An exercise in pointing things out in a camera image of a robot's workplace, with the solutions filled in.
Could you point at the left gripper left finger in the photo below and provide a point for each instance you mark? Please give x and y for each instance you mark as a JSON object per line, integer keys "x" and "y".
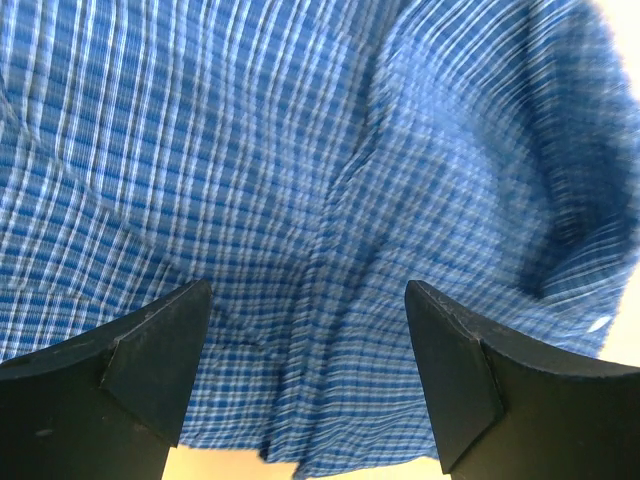
{"x": 109, "y": 403}

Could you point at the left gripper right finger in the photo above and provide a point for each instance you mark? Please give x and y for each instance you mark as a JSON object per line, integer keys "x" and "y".
{"x": 503, "y": 405}

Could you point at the blue checkered long sleeve shirt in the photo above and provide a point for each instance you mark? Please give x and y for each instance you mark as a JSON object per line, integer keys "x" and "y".
{"x": 309, "y": 159}

